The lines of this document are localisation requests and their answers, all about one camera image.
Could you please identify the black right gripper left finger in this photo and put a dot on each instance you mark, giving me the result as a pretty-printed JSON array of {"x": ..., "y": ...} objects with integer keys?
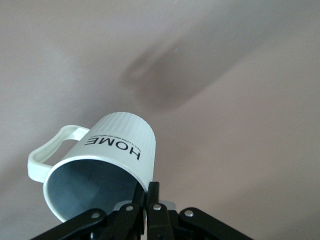
[{"x": 100, "y": 222}]

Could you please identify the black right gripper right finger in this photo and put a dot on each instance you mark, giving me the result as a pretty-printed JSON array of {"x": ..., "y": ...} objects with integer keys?
[{"x": 170, "y": 222}]

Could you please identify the brown table cloth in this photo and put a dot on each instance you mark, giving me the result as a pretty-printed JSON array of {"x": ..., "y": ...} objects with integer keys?
[{"x": 225, "y": 75}]

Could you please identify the white ribbed HOME mug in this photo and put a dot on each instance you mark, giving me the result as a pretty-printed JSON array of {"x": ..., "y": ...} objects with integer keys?
[{"x": 105, "y": 160}]

